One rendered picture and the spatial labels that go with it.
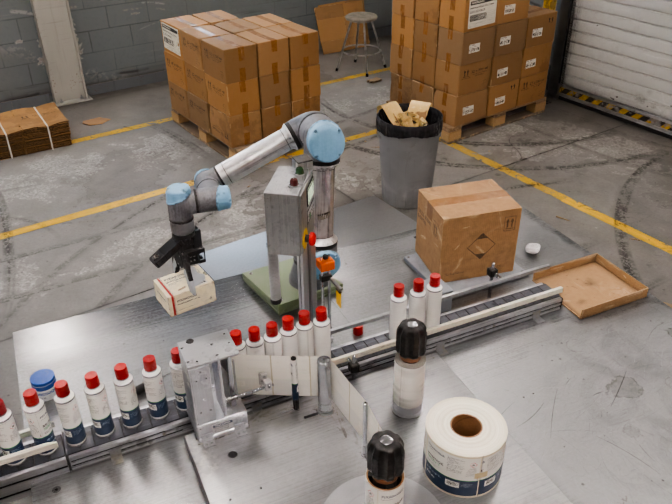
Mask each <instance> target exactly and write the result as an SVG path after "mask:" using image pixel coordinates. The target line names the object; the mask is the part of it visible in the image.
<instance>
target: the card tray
mask: <svg viewBox="0 0 672 504"><path fill-rule="evenodd" d="M532 281H533V282H535V283H536V284H538V283H541V282H542V283H544V284H547V285H548V286H549V287H550V288H552V289H554V288H557V287H560V286H561V287H563V291H562V293H559V295H561V297H562V298H563V301H562V305H563V306H565V307H566V308H567V309H568V310H570V311H571V312H572V313H573V314H575V315H576V316H577V317H578V318H580V319H583V318H586V317H589V316H592V315H595V314H598V313H601V312H604V311H607V310H610V309H613V308H615V307H618V306H621V305H624V304H627V303H630V302H633V301H636V300H639V299H642V298H645V297H647V293H648V289H649V288H648V287H647V286H645V285H644V284H642V283H641V282H639V281H638V280H636V279H635V278H634V277H632V276H631V275H629V274H628V273H626V272H625V271H623V270H622V269H620V268H619V267H617V266H616V265H614V264H613V263H611V262H610V261H608V260H607V259H605V258H604V257H602V256H601V255H599V254H598V253H595V254H591V255H588V256H585V257H581V258H578V259H575V260H571V261H568V262H565V263H561V264H558V265H555V266H552V267H550V268H549V269H546V270H543V271H540V272H536V273H534V274H533V280H532Z"/></svg>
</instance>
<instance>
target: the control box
mask: <svg viewBox="0 0 672 504"><path fill-rule="evenodd" d="M295 169H296V167H290V166H278V168H277V170H276V172H275V173H274V175H273V177H272V179H271V180H270V182H269V184H268V186H267V187H266V189H265V191H264V193H263V196H264V209H265V223H266V236H267V249H268V254H277V255H289V256H301V254H303V253H304V251H305V248H306V246H307V242H305V235H306V234H308V235H310V232H312V231H313V229H314V226H315V219H314V211H313V214H312V216H311V219H310V221H309V223H308V225H307V211H308V209H309V206H310V204H311V202H312V200H313V197H314V194H313V197H312V199H311V201H310V204H309V206H308V207H307V193H306V188H307V186H308V184H309V182H310V180H311V177H312V176H313V170H310V169H307V168H304V176H300V177H299V176H295V172H296V170H295ZM293 177H295V178H297V179H298V183H299V187H297V188H290V187H289V183H290V179H291V178H293Z"/></svg>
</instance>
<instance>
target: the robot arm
mask: <svg viewBox="0 0 672 504"><path fill-rule="evenodd" d="M302 147H304V154H307V155H308V156H309V157H310V158H311V159H312V160H313V177H314V219H315V234H316V243H315V247H316V258H318V257H320V256H322V255H323V254H327V255H328V254H330V256H331V258H332V259H333V260H334V261H335V269H333V270H331V274H332V276H333V275H334V274H335V273H337V272H338V270H339V268H340V265H341V260H340V256H339V255H338V254H337V241H338V238H337V236H336V235H335V234H334V233H333V223H334V190H335V167H336V166H337V165H338V164H339V163H340V155H341V154H342V153H343V151H344V148H345V138H344V135H343V133H342V130H341V129H340V127H339V126H338V125H337V124H335V123H334V122H333V121H332V120H331V119H330V118H329V117H328V116H327V115H326V114H324V113H323V112H320V111H309V112H306V113H303V114H301V115H299V116H297V117H295V118H293V119H291V120H289V121H288V122H286V123H284V124H283V126H282V128H281V129H280V130H278V131H276V132H275V133H273V134H271V135H269V136H267V137H266V138H264V139H262V140H260V141H259V142H257V143H255V144H253V145H252V146H250V147H248V148H246V149H244V150H243V151H241V152H239V153H237V154H236V155H234V156H232V157H230V158H229V159H227V160H225V161H223V162H221V163H220V164H218V165H216V166H215V167H213V168H211V169H201V170H199V171H198V172H197V173H196V174H195V176H194V186H195V189H190V186H189V185H188V184H186V183H174V184H171V185H169V186H168V187H167V189H166V204H167V208H168V215H169V222H170V229H171V233H172V238H170V239H169V240H168V241H167V242H166V243H165V244H164V245H163V246H162V247H160V248H159V249H158V250H157V251H156V252H155V253H154V254H153V255H152V256H150V257H149V260H150V261H151V262H152V263H153V264H154V265H155V266H156V267H157V268H160V267H161V266H162V265H163V264H164V263H166V262H167V261H168V260H169V259H170V258H171V257H172V263H173V269H174V273H178V272H179V270H180V268H184V269H185V270H184V275H185V278H186V280H187V284H188V287H189V290H190V292H191V293H192V294H193V295H194V296H195V295H196V289H195V286H197V285H198V284H200V283H201V282H203V281H204V280H205V275H204V274H201V273H197V271H196V268H195V267H193V266H191V267H190V265H195V264H198V263H199V264H201V263H204V262H206V256H205V248H204V247H203V246H202V239H201V230H200V229H198V227H197V226H196V225H195V223H194V215H193V214H196V213H204V212H212V211H221V210H225V209H229V208H230V207H231V204H232V202H231V194H230V189H229V187H228V185H230V184H232V183H234V182H235V181H237V180H239V179H241V178H242V177H244V176H246V175H248V174H250V173H251V172H253V171H255V170H257V169H258V168H260V167H262V166H264V165H265V164H267V163H269V162H271V161H273V160H274V159H276V158H278V157H280V156H281V155H283V154H285V153H287V152H288V151H290V150H292V149H296V150H298V149H300V148H302ZM199 248H201V249H199ZM203 252H204V259H203V256H202V255H201V253H203ZM200 259H202V260H200ZM289 283H290V285H291V286H292V287H294V288H296V289H298V269H297V256H293V265H292V268H291V271H290V273H289Z"/></svg>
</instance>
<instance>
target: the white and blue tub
mask: <svg viewBox="0 0 672 504"><path fill-rule="evenodd" d="M29 380H30V384H31V387H32V388H34V389H36V391H37V394H38V397H39V398H40V399H42V400H43V401H44V402H45V401H49V400H52V399H54V396H55V395H56V392H55V388H54V384H55V382H56V377H55V374H54V371H53V370H51V369H41V370H38V371H36V372H34V373H33V374H32V375H31V376H30V379H29Z"/></svg>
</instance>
